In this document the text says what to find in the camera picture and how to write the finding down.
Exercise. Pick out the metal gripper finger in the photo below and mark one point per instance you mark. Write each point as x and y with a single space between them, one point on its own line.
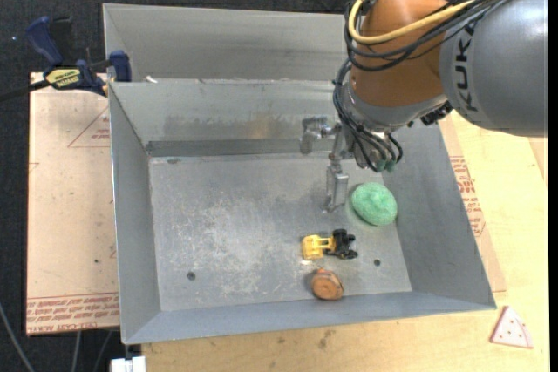
336 189
311 128

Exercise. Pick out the green round sponge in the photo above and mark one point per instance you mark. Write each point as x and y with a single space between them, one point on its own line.
375 204

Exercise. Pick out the yellow and black toy vehicle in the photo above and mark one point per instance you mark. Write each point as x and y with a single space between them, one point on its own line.
324 246

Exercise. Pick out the grey metal bin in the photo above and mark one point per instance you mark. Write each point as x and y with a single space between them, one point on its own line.
244 213

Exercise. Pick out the orange round toy food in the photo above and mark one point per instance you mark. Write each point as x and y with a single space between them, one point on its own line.
327 285

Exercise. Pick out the pink triangular sanding pad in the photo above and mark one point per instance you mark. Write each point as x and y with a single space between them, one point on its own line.
511 331

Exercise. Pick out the brown cardboard board red print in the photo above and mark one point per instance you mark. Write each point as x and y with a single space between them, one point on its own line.
70 196

